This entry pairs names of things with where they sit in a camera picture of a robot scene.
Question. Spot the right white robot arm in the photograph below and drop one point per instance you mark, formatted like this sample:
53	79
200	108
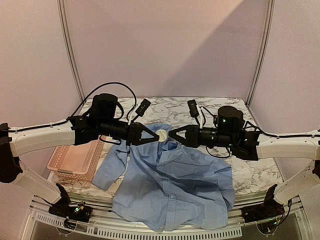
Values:
248	142

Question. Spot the pink plastic basket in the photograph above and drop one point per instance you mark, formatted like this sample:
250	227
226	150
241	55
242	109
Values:
76	162

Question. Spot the blue button-up shirt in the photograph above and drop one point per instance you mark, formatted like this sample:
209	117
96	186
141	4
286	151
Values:
166	184

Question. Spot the left aluminium corner post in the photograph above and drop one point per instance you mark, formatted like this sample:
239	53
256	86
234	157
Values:
62	11

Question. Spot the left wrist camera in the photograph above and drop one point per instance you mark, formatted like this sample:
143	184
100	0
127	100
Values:
138	111

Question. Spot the aluminium corner post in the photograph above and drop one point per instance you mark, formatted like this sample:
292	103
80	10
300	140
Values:
262	51
62	11

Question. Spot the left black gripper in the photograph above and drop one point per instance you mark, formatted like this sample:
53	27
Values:
135	132

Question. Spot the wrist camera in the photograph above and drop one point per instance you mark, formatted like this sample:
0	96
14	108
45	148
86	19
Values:
138	111
196	113

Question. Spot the right aluminium corner post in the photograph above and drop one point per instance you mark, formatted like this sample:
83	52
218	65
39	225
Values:
262	51

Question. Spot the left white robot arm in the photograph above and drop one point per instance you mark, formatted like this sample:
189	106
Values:
98	120

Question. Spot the aluminium front rail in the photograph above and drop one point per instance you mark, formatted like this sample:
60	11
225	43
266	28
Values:
99	218

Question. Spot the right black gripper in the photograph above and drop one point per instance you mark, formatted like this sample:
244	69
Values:
191	136

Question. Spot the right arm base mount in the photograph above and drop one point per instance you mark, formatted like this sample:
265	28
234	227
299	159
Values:
268	215

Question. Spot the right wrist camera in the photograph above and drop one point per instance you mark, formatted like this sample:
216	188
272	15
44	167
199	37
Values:
196	113

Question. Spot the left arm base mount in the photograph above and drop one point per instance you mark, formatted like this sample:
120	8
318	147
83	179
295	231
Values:
72	213

